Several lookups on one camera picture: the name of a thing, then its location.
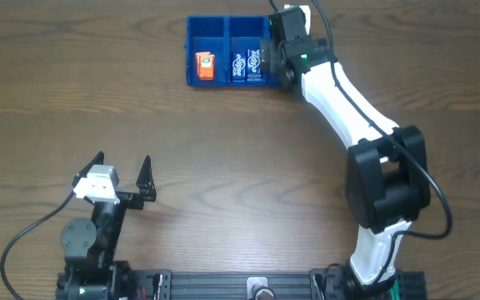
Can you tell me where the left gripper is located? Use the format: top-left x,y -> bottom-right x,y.
72,150 -> 158,211

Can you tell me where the orange candy box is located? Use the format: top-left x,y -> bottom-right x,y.
195,51 -> 216,82

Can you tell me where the blue candy pack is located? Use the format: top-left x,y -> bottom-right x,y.
231,52 -> 248,83
247,48 -> 263,80

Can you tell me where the blue tray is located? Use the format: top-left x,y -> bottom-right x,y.
185,15 -> 285,88

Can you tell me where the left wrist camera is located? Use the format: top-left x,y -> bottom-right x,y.
72,164 -> 121,205

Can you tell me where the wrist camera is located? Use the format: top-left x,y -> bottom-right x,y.
72,164 -> 121,205
283,3 -> 312,30

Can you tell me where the mounting rail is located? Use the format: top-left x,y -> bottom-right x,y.
56,270 -> 427,300

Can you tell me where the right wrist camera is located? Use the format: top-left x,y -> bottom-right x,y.
283,3 -> 312,30

